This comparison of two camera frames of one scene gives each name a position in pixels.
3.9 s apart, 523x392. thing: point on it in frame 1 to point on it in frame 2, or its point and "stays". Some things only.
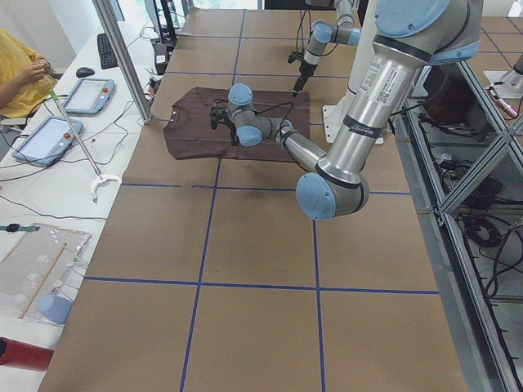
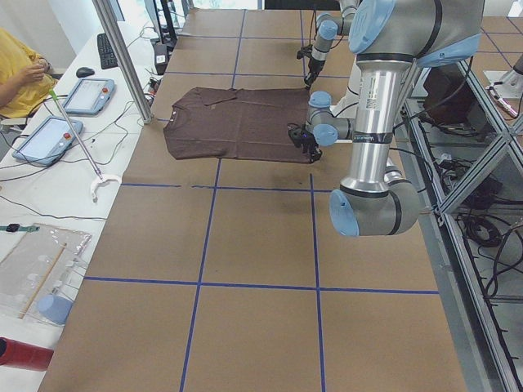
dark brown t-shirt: x=189 y=135 stays
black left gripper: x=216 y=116 to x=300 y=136
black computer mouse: x=83 y=72 stays
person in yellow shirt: x=26 y=78 stays
